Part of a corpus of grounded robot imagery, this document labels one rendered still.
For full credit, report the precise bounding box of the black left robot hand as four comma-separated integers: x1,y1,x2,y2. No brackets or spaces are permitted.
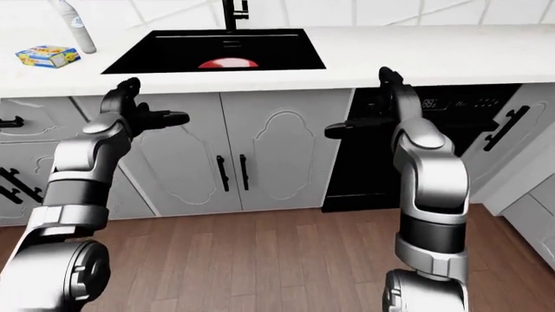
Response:
99,76,191,138

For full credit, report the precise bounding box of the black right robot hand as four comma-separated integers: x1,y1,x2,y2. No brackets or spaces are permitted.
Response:
323,66,420,140

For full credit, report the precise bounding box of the black sink basin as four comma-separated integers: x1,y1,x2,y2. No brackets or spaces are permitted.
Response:
101,28,327,75

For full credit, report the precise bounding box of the black sink faucet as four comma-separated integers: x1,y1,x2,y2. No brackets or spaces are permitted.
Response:
221,0,251,35

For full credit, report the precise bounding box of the black dishwasher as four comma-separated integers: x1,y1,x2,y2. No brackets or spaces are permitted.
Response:
321,83,523,213

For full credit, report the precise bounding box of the grey cabinet door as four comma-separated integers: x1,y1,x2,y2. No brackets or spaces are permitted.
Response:
72,91,244,217
219,88,353,212

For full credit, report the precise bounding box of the yellow blue sponge pack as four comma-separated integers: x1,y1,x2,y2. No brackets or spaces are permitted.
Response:
15,44,82,70

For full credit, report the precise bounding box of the white plastic bottle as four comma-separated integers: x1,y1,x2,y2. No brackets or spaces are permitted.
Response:
55,0,98,55

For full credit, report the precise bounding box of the red bowl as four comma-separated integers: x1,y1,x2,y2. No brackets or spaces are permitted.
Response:
197,57,261,69

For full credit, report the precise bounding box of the grey drawer cabinet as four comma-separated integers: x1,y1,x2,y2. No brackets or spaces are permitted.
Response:
0,95,157,228

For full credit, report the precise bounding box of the grey corner cabinet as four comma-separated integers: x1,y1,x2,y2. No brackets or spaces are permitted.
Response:
459,82,555,216

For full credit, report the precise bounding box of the black cabinet door handle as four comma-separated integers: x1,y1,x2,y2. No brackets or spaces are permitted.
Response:
216,154,231,192
238,153,251,192

